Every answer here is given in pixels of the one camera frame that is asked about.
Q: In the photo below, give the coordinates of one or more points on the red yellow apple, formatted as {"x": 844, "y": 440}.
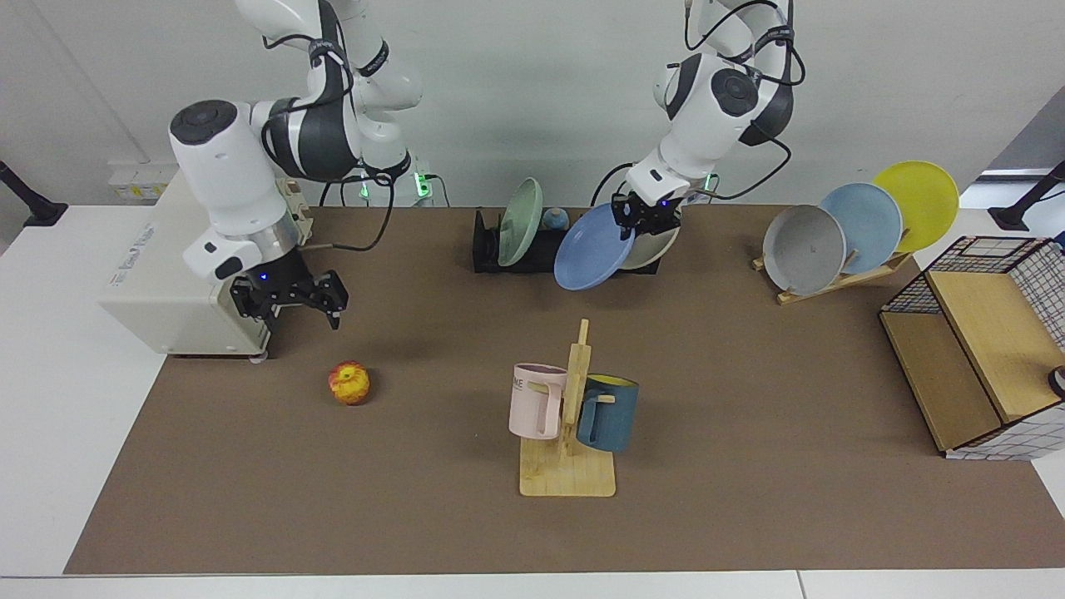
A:
{"x": 349, "y": 384}

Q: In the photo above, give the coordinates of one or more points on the beige plate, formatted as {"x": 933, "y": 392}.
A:
{"x": 653, "y": 249}

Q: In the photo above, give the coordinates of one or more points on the pale green plate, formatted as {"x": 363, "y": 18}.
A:
{"x": 520, "y": 220}

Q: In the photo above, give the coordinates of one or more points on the grey plate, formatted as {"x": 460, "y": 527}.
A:
{"x": 803, "y": 249}

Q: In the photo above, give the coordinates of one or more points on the black dish rack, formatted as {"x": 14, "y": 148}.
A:
{"x": 487, "y": 249}

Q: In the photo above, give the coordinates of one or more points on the wooden plate rack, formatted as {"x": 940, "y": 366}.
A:
{"x": 824, "y": 287}

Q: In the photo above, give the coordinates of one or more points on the light blue plate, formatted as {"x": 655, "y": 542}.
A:
{"x": 869, "y": 220}

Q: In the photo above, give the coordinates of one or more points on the yellow plate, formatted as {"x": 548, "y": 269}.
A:
{"x": 919, "y": 200}

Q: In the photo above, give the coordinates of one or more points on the pale toaster oven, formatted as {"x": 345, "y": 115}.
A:
{"x": 158, "y": 299}

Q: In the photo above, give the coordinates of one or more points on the small blue round thing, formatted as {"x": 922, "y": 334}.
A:
{"x": 556, "y": 220}

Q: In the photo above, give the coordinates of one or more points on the white socket strip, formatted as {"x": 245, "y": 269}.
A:
{"x": 141, "y": 187}

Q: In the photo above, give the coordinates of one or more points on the pink cup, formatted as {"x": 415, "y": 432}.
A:
{"x": 526, "y": 408}

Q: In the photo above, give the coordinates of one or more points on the dark blue cup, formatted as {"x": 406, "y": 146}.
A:
{"x": 611, "y": 424}

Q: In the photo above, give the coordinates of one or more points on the black stand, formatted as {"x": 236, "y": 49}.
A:
{"x": 1011, "y": 218}
{"x": 37, "y": 208}

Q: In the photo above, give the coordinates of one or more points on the wooden cup stand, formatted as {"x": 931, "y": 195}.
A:
{"x": 566, "y": 478}

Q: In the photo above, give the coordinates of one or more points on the brown table cloth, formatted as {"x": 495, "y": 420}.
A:
{"x": 749, "y": 499}

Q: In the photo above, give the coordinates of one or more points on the small black round object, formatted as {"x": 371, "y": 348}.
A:
{"x": 1058, "y": 383}

